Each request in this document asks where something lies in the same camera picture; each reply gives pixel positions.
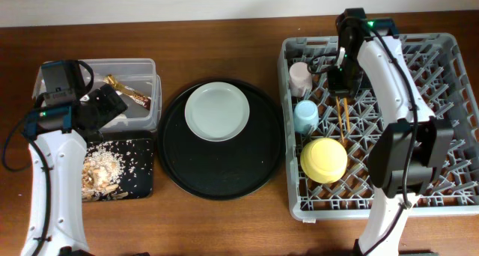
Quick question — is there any wooden chopstick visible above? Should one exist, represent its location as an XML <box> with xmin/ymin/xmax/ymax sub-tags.
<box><xmin>335</xmin><ymin>97</ymin><xmax>344</xmax><ymax>144</ymax></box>
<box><xmin>343</xmin><ymin>97</ymin><xmax>350</xmax><ymax>132</ymax></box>

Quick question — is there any pink cup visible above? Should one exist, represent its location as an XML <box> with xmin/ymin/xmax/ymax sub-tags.
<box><xmin>289</xmin><ymin>62</ymin><xmax>312</xmax><ymax>97</ymax></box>

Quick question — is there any blue cup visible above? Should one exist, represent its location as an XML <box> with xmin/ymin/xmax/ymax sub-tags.
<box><xmin>293</xmin><ymin>100</ymin><xmax>320</xmax><ymax>135</ymax></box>

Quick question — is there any nut shells and rice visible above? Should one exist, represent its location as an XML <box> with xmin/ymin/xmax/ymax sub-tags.
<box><xmin>81</xmin><ymin>138</ymin><xmax>150</xmax><ymax>202</ymax></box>

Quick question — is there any gold coffee sachet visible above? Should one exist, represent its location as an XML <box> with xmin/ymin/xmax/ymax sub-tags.
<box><xmin>103</xmin><ymin>74</ymin><xmax>151</xmax><ymax>111</ymax></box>

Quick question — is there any yellow bowl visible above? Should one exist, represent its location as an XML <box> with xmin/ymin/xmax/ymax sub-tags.
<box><xmin>300</xmin><ymin>138</ymin><xmax>348</xmax><ymax>183</ymax></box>

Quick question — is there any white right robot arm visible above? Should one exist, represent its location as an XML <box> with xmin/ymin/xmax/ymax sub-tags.
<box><xmin>327</xmin><ymin>8</ymin><xmax>454</xmax><ymax>255</ymax></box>

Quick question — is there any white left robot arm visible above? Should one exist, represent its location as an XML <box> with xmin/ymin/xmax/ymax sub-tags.
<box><xmin>21</xmin><ymin>60</ymin><xmax>127</xmax><ymax>255</ymax></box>

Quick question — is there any grey dishwasher rack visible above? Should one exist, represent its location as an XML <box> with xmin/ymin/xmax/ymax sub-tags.
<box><xmin>278</xmin><ymin>33</ymin><xmax>478</xmax><ymax>223</ymax></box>

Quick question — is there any clear plastic bin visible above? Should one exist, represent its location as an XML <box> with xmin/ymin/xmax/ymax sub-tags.
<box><xmin>31</xmin><ymin>58</ymin><xmax>163</xmax><ymax>133</ymax></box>

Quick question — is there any black rectangular tray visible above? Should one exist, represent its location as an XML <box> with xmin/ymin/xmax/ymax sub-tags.
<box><xmin>80</xmin><ymin>130</ymin><xmax>157</xmax><ymax>203</ymax></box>

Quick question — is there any grey round plate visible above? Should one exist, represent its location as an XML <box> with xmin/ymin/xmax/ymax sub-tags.
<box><xmin>184</xmin><ymin>82</ymin><xmax>250</xmax><ymax>142</ymax></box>

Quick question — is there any round black tray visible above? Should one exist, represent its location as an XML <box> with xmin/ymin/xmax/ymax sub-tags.
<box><xmin>156</xmin><ymin>79</ymin><xmax>285</xmax><ymax>201</ymax></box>

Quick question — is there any left black cable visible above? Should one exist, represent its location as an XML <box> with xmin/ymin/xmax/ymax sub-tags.
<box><xmin>1</xmin><ymin>59</ymin><xmax>95</xmax><ymax>256</ymax></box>

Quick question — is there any black cable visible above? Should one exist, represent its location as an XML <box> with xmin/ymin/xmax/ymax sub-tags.
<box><xmin>1</xmin><ymin>59</ymin><xmax>95</xmax><ymax>256</ymax></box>
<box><xmin>306</xmin><ymin>16</ymin><xmax>420</xmax><ymax>256</ymax></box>

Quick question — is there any right black cable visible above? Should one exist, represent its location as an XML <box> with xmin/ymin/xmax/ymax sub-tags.
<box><xmin>306</xmin><ymin>16</ymin><xmax>420</xmax><ymax>256</ymax></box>

